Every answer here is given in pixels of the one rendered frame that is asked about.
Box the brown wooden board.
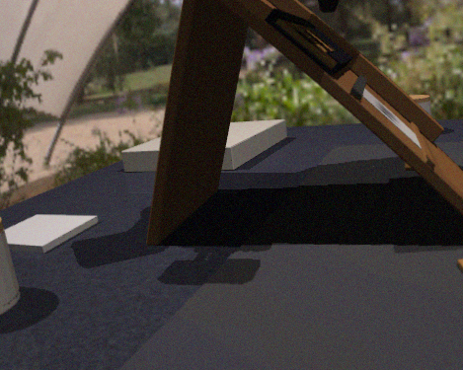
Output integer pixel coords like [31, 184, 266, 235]
[146, 0, 463, 246]

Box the orange tile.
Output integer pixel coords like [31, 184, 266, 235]
[302, 26, 336, 51]
[293, 24, 331, 52]

